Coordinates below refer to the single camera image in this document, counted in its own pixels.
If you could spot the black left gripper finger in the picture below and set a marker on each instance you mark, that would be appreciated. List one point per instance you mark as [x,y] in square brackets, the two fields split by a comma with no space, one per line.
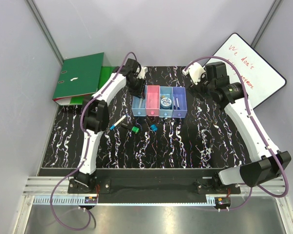
[135,93]
[142,94]

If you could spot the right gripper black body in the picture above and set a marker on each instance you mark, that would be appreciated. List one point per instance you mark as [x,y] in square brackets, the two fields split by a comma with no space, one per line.
[204,89]

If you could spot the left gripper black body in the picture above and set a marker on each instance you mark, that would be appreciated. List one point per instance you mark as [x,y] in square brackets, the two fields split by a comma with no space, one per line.
[136,84]

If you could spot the sky blue drawer box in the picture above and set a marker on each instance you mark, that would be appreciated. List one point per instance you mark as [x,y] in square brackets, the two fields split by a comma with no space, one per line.
[135,110]

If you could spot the light blue drawer box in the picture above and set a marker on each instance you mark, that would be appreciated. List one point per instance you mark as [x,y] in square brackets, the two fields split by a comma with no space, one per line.
[166,91]

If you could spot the blue cleaning gel jar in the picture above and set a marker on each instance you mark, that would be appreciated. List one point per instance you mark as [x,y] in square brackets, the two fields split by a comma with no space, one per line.
[165,103]

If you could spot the white marker dark blue cap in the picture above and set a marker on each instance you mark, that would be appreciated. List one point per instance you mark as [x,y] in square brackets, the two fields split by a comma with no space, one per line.
[176,104]

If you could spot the purple drawer box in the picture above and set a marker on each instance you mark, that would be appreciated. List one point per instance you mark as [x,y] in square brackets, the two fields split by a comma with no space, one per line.
[180,93]

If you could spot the white marker yellow cap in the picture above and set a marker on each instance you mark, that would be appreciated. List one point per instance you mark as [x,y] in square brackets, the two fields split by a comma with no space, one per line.
[140,103]

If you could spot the pink drawer box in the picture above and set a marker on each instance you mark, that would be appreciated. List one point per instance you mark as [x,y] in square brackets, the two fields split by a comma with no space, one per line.
[152,100]

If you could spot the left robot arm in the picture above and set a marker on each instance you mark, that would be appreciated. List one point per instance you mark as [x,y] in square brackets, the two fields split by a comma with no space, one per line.
[95,114]

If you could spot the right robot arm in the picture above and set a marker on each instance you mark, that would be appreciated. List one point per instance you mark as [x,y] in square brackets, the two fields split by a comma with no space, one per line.
[267,161]

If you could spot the black highlighter blue cap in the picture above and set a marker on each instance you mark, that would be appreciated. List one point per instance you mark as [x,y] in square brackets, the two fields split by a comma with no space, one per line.
[151,124]

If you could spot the black highlighter green cap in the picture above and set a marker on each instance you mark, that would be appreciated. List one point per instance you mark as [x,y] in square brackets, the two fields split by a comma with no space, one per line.
[130,127]

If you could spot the black marble pattern mat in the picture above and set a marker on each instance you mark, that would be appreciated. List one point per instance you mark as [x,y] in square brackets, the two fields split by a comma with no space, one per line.
[205,138]

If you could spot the whiteboard with red writing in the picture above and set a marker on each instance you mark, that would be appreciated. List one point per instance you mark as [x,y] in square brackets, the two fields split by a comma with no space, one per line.
[259,77]

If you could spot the dark green lever arch binder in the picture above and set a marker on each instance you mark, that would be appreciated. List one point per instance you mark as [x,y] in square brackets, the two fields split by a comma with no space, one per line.
[79,77]

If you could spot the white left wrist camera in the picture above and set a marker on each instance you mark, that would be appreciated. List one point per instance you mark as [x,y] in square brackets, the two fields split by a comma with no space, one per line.
[142,73]

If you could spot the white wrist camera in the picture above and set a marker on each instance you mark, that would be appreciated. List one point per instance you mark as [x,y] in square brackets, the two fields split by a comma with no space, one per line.
[142,73]
[195,71]

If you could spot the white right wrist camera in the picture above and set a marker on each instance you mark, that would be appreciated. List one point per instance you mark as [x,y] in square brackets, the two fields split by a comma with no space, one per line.
[195,71]

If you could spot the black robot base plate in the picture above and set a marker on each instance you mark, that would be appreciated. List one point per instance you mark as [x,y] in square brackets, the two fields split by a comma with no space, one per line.
[154,186]

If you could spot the aluminium frame rail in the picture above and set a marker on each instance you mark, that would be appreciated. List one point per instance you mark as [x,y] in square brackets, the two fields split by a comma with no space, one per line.
[48,190]

